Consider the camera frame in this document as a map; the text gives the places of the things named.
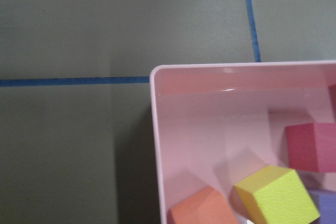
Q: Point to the orange foam block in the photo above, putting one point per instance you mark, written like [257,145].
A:
[205,206]

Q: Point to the yellow foam block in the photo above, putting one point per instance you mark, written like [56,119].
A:
[276,195]

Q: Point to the pink foam block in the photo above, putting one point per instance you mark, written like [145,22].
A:
[311,147]

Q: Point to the purple foam block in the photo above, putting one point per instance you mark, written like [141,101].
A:
[325,203]

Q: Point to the pink plastic bin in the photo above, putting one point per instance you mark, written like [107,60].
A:
[215,124]

